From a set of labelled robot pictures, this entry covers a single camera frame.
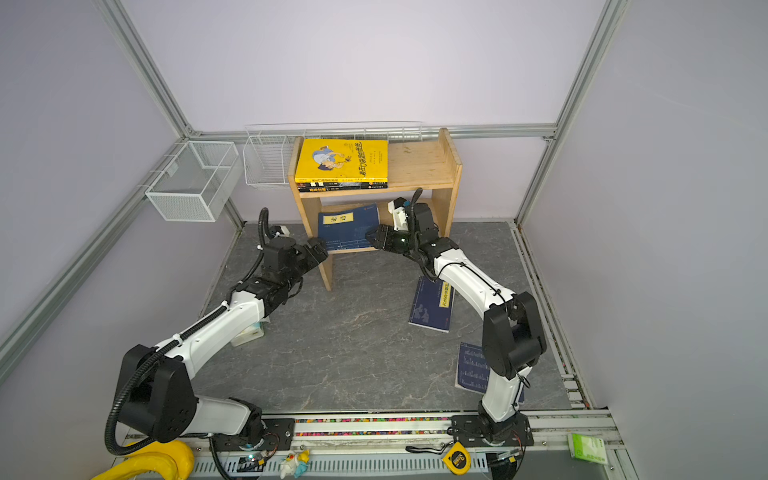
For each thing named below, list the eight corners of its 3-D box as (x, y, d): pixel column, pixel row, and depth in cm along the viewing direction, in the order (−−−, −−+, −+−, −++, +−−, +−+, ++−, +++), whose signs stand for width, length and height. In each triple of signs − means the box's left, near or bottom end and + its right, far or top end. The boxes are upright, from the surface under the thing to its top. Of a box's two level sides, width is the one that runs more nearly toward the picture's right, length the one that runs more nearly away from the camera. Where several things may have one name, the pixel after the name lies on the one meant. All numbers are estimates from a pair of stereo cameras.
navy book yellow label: (407, 323, 95) (408, 319, 93) (418, 279, 106) (418, 275, 104) (448, 332, 93) (449, 329, 91) (454, 287, 104) (456, 283, 102)
